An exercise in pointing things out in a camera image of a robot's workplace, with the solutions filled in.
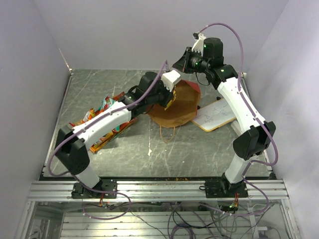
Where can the small whiteboard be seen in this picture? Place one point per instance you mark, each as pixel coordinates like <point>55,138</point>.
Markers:
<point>214,115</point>

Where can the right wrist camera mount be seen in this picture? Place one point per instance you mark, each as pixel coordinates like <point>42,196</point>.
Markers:
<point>198,46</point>

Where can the orange honey dijon chip bag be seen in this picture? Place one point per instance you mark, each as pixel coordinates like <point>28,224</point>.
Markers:
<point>111,135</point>

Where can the white whiteboard stand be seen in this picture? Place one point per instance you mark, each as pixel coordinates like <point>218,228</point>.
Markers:
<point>236,127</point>

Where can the red doritos bag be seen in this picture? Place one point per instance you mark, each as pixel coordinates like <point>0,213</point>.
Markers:
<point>119,97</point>

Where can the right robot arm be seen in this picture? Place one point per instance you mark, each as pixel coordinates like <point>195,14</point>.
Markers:
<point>206,57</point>

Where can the yellow snack packet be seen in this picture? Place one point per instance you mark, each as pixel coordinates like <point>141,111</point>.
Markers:
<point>171,100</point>

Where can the teal snack packet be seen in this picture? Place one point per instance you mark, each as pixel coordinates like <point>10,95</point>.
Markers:
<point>106,103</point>

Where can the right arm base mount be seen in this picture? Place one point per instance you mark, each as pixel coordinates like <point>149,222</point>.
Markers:
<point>221,188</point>

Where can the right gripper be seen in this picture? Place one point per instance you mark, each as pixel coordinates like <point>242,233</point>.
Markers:
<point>183,64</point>

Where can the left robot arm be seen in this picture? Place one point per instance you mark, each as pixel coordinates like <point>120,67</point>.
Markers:
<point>72,144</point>

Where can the aluminium rail frame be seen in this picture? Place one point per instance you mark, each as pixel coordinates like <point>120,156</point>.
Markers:
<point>159,209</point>

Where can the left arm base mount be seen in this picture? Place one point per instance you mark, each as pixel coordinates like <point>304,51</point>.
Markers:
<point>105,188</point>

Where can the orange cheetos snack bag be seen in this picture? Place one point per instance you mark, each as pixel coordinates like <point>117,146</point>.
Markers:
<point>89,115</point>

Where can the red paper bag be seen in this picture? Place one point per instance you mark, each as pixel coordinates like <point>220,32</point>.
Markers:
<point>182,110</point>

